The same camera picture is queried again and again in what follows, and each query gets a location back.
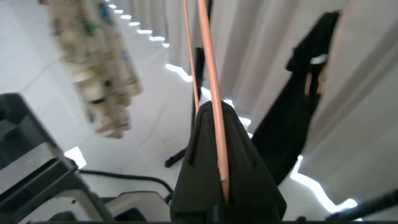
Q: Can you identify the cream printed garment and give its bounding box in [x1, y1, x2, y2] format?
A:
[39, 0, 144, 140]

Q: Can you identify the black cable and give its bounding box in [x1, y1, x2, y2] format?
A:
[77, 169, 174, 205]

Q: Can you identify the white curtain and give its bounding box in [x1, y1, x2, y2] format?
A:
[108, 0, 398, 206]

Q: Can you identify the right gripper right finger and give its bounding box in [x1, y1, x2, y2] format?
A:
[222, 101, 287, 222]

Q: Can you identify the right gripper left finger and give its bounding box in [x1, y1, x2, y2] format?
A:
[170, 101, 225, 222]

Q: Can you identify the black garment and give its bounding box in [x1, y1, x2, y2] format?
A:
[251, 11, 341, 186]

